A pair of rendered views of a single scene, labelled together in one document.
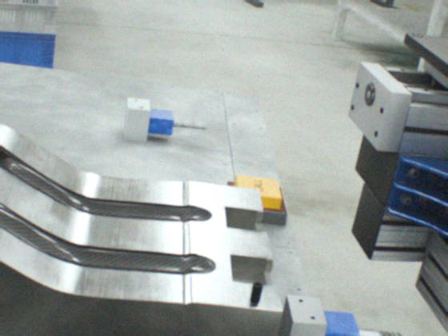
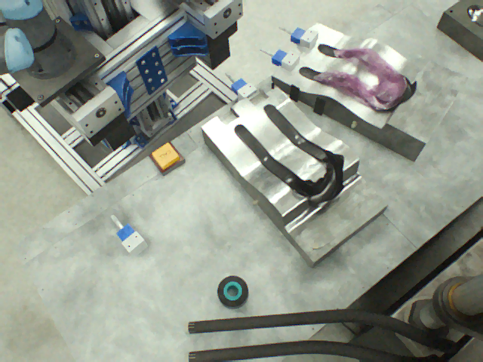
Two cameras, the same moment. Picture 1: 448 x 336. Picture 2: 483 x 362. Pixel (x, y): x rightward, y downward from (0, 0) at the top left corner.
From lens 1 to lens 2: 1.45 m
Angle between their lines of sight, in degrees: 77
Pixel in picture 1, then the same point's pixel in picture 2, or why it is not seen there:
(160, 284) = (287, 110)
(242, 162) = (123, 191)
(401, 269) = not seen: outside the picture
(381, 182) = (117, 121)
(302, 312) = (250, 90)
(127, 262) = (283, 127)
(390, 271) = not seen: outside the picture
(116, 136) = (148, 251)
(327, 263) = not seen: outside the picture
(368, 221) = (121, 134)
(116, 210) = (256, 153)
